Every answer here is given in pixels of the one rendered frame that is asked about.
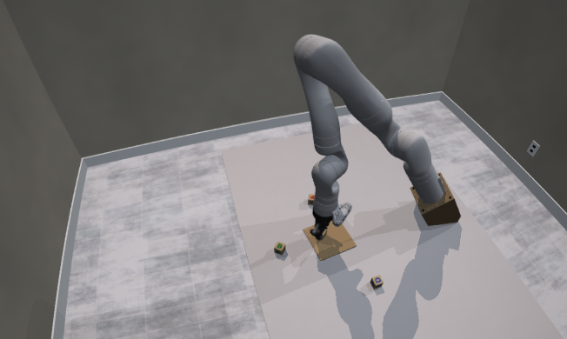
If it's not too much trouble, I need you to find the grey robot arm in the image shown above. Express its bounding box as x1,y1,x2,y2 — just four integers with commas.
293,34,446,227

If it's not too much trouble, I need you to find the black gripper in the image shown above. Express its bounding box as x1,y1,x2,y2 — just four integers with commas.
310,210,332,241

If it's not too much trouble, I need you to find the tan flat square mat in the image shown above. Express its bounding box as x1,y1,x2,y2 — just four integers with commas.
303,221,357,261

